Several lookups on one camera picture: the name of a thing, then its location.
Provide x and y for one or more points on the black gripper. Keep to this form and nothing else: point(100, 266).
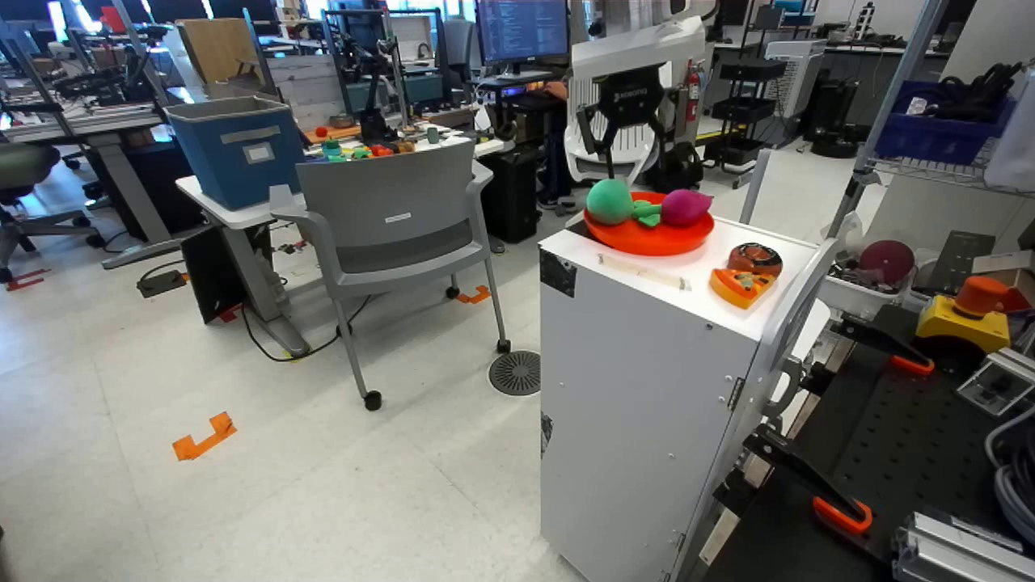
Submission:
point(629, 94)

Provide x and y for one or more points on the round green plushie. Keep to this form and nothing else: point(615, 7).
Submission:
point(610, 201)

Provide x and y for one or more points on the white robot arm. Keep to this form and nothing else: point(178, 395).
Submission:
point(648, 50)

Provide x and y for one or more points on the magenta plushie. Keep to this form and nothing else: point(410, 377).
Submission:
point(683, 208)

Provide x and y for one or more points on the orange plate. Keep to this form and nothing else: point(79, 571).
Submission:
point(648, 239)

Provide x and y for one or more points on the black backpack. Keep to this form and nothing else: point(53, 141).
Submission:
point(673, 165)

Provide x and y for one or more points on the small green plush leaf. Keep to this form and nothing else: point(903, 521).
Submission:
point(648, 215)

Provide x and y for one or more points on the red fire extinguisher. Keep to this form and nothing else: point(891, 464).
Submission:
point(690, 101)

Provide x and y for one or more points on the black equipment cart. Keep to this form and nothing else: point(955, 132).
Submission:
point(744, 108)

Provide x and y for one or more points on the black computer tower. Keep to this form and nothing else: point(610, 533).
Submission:
point(513, 194)

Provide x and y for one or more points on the computer monitor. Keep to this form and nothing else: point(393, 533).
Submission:
point(523, 30)

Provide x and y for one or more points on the toy chocolate donut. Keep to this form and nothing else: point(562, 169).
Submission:
point(754, 258)

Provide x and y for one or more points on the toy orange pizza slice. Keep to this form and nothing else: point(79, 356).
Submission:
point(742, 287)

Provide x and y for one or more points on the grey plastic chair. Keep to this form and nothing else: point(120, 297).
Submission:
point(390, 210)

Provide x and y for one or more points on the dark round floor base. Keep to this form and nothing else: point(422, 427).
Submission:
point(517, 374)

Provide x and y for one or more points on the grey metal pole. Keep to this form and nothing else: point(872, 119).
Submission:
point(891, 108)

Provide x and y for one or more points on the black stand on desk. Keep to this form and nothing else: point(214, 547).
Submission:
point(372, 85)

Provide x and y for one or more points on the white toy kitchen cabinet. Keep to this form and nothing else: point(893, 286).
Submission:
point(634, 408)

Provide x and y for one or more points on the dark round toy disc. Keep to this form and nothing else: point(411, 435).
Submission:
point(889, 262)

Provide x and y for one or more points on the blue plastic crate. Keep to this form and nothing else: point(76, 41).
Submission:
point(938, 129)

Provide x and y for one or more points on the black orange clamp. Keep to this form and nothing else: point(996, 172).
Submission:
point(809, 486)
point(883, 351)

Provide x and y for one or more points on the yellow emergency stop button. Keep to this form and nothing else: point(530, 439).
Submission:
point(958, 312)

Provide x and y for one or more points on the blue storage bin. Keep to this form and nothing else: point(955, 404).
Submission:
point(236, 149)

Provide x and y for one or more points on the white desk with toys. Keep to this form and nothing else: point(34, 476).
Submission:
point(222, 215)

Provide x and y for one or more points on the cardboard box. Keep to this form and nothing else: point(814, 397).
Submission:
point(222, 54)

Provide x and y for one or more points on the black box under desk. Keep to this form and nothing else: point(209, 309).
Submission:
point(211, 277)

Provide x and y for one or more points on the black floor power strip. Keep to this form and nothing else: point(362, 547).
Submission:
point(163, 283)

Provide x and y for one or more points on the grey desk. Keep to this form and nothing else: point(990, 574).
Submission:
point(76, 122)

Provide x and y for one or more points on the black office chair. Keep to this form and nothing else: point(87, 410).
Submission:
point(21, 172)

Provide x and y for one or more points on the grey metal bracket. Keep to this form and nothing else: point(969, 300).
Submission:
point(963, 258)

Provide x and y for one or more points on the orange floor bracket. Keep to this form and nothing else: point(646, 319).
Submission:
point(202, 436)

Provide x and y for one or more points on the aluminium extrusion rail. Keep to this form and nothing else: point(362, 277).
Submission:
point(958, 549)

